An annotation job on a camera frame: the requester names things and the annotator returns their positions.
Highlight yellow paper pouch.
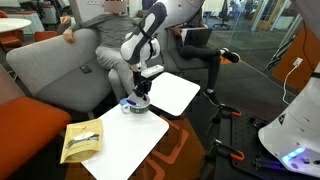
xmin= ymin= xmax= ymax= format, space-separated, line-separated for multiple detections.
xmin=60 ymin=119 xmax=103 ymax=164

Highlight orange black clamp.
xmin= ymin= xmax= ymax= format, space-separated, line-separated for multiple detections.
xmin=210 ymin=104 xmax=242 ymax=124
xmin=204 ymin=139 xmax=245 ymax=161

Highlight blue marker in mug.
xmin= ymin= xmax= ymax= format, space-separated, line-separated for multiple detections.
xmin=126 ymin=99 xmax=137 ymax=106

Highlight seated person with laptop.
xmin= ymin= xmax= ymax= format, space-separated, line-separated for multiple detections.
xmin=168 ymin=6 xmax=241 ymax=107

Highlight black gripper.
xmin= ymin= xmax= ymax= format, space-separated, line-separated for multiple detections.
xmin=133 ymin=76 xmax=152 ymax=101

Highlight seated person grey clothes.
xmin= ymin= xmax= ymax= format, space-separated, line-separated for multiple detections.
xmin=63 ymin=0 xmax=136 ymax=101

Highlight black laptop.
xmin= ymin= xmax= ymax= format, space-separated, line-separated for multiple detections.
xmin=182 ymin=28 xmax=211 ymax=46

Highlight orange sofa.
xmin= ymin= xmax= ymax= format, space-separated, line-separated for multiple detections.
xmin=0 ymin=66 xmax=71 ymax=180

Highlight black phone on sofa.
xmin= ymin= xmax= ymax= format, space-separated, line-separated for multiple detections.
xmin=80 ymin=65 xmax=92 ymax=74

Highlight small white table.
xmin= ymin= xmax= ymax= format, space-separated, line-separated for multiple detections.
xmin=82 ymin=105 xmax=169 ymax=180

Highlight white charger cable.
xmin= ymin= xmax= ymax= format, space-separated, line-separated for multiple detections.
xmin=282 ymin=57 xmax=304 ymax=106

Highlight grey sofa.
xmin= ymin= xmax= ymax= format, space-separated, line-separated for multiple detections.
xmin=5 ymin=27 xmax=214 ymax=113

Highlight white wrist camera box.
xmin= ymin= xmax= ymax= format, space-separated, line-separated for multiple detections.
xmin=141 ymin=65 xmax=164 ymax=78

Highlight large white table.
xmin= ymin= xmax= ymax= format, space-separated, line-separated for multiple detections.
xmin=149 ymin=72 xmax=200 ymax=116

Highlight black mounting plate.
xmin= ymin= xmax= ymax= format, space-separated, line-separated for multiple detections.
xmin=213 ymin=105 xmax=320 ymax=180

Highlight green white mug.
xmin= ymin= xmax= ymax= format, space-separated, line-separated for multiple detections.
xmin=120 ymin=93 xmax=150 ymax=114

